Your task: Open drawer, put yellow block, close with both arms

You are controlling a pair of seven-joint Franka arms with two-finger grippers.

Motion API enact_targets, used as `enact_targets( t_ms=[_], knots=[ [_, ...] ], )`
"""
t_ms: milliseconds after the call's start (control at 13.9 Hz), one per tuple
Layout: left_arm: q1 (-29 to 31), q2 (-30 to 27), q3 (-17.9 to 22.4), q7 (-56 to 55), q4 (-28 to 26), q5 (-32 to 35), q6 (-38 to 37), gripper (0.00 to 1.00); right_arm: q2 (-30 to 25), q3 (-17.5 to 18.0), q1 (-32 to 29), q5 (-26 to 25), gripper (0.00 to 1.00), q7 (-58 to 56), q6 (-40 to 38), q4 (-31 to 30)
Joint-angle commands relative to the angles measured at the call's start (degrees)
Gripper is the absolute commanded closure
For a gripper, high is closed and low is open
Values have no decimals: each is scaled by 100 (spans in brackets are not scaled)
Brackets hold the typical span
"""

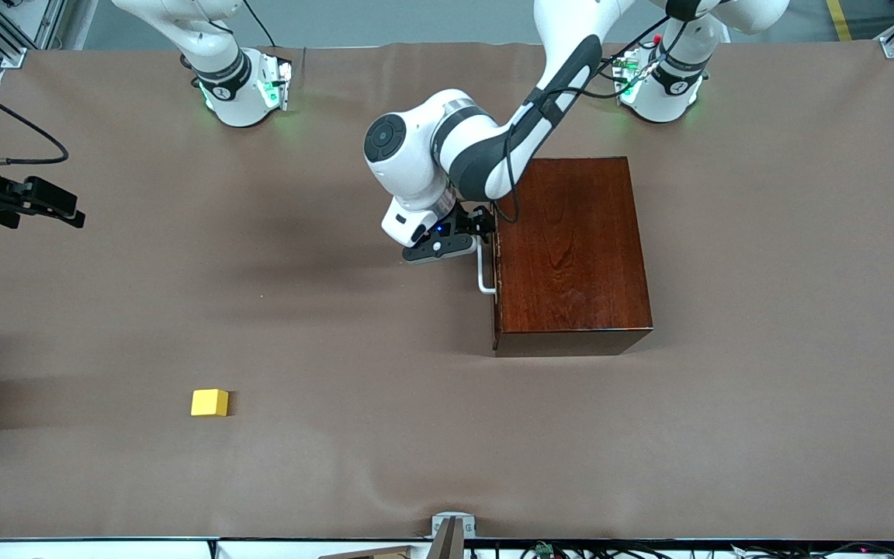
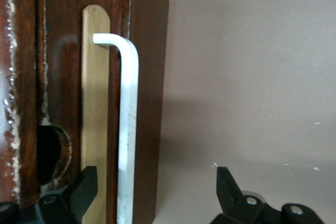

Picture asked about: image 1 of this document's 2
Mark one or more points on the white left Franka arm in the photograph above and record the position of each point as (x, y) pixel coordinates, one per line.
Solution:
(408, 175)

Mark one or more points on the dark brown wooden cabinet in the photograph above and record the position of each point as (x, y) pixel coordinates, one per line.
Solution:
(571, 264)

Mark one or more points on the grey metal bracket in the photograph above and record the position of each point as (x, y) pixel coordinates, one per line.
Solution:
(453, 516)

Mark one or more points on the green terminal connector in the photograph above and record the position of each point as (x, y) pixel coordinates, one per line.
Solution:
(545, 549)

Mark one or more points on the yellow block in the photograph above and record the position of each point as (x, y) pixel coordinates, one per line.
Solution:
(209, 403)

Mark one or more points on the brown table cloth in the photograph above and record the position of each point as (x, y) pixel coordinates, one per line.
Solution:
(299, 466)

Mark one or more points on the grey brown upright pole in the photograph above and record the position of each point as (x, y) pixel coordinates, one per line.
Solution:
(448, 543)

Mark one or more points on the white table edge rail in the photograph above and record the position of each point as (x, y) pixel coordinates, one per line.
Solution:
(105, 551)

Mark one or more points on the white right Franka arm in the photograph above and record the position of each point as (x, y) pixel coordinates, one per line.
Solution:
(241, 109)

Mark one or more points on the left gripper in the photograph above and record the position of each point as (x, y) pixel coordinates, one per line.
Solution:
(469, 220)

